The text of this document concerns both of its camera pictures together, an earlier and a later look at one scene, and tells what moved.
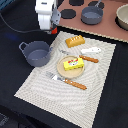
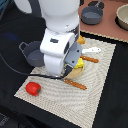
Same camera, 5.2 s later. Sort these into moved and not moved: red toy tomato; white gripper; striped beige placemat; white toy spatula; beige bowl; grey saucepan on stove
Moved: red toy tomato; white gripper
Not moved: grey saucepan on stove; striped beige placemat; beige bowl; white toy spatula
